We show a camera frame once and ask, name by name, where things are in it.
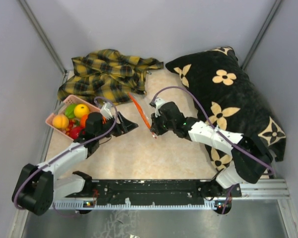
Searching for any yellow toy fruit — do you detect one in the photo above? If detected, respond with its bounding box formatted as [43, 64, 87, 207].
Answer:
[74, 104, 90, 119]

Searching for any white slotted cable duct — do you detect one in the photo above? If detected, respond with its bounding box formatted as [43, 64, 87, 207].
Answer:
[52, 199, 229, 211]

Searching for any yellow-orange toy peach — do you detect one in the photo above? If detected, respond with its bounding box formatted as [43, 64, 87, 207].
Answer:
[52, 114, 69, 129]

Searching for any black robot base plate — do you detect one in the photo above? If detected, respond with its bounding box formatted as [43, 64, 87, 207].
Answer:
[67, 179, 229, 205]

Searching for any orange toy fruit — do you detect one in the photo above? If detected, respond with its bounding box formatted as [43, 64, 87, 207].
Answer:
[80, 114, 89, 128]

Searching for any clear orange-zipper zip bag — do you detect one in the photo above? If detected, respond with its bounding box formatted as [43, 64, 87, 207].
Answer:
[128, 92, 157, 139]

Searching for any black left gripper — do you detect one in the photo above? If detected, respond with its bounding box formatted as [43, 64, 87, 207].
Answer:
[96, 111, 139, 140]

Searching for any red toy fruit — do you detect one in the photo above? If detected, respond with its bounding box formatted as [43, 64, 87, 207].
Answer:
[69, 126, 83, 140]

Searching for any pink plastic basket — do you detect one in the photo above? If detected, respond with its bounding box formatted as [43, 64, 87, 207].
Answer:
[46, 95, 100, 140]

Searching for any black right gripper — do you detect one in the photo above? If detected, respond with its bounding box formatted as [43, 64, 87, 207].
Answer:
[150, 111, 175, 136]

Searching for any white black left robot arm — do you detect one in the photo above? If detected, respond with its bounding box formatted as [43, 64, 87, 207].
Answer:
[12, 112, 138, 216]

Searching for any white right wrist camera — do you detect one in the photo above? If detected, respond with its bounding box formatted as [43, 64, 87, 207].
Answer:
[149, 97, 166, 118]

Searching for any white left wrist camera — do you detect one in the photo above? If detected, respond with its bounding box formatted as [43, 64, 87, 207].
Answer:
[100, 102, 113, 119]

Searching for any black floral pillow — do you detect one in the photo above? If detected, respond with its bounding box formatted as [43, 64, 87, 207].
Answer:
[165, 47, 286, 162]

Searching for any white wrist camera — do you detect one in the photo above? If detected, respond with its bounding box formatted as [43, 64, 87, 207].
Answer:
[149, 97, 166, 118]
[100, 102, 113, 119]

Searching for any green toy fruit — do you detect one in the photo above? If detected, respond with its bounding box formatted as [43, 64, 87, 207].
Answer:
[64, 104, 77, 119]

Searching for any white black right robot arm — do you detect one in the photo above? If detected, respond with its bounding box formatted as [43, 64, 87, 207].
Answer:
[150, 99, 273, 197]

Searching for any yellow plaid shirt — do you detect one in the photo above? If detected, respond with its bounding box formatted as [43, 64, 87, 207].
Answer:
[57, 49, 164, 105]

